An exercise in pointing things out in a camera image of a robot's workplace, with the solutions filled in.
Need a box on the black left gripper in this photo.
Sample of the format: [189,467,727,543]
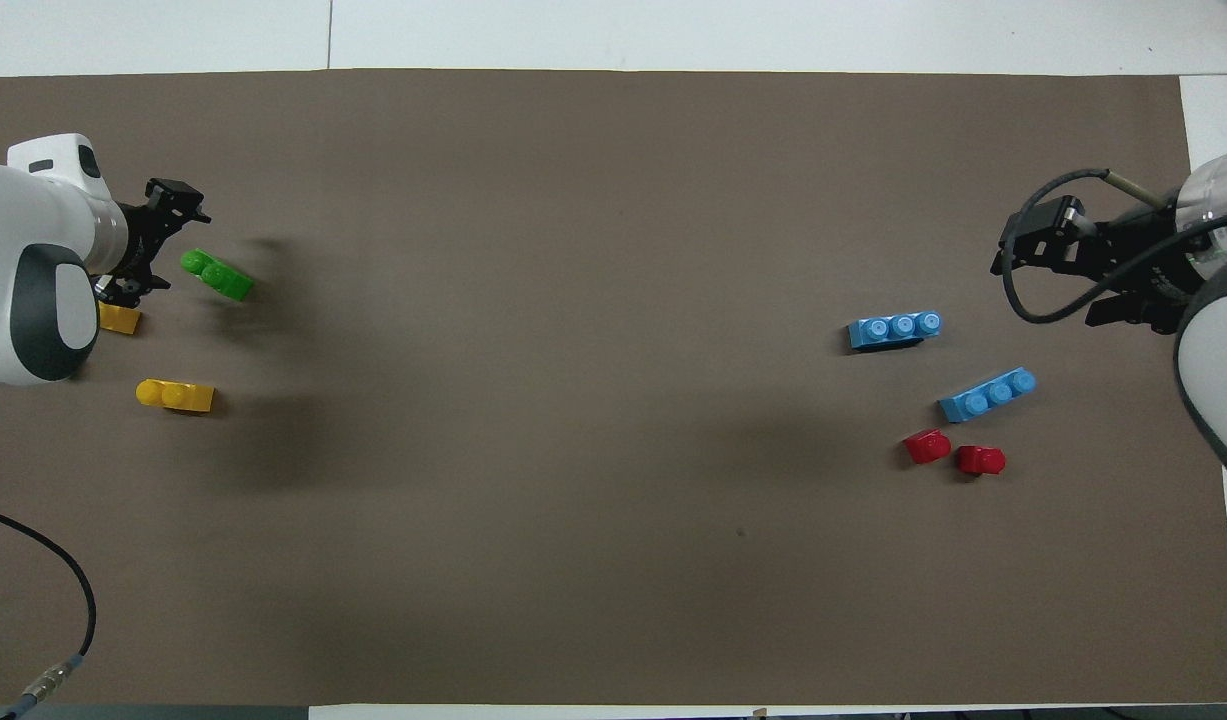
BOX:
[96,178,212,309]

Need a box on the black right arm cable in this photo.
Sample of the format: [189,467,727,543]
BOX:
[1002,168,1227,325]

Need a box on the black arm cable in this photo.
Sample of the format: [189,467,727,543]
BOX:
[0,503,98,720]
[1002,168,1227,325]

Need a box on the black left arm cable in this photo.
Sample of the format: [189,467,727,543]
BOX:
[0,503,98,720]

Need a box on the brown table mat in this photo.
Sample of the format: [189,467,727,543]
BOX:
[0,68,1227,707]

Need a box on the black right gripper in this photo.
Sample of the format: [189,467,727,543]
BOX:
[991,195,1202,336]

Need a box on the green two-stud toy block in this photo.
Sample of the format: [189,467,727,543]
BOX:
[180,248,254,303]

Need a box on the blue three-stud toy block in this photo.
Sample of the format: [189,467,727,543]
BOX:
[847,311,943,352]
[937,367,1038,424]

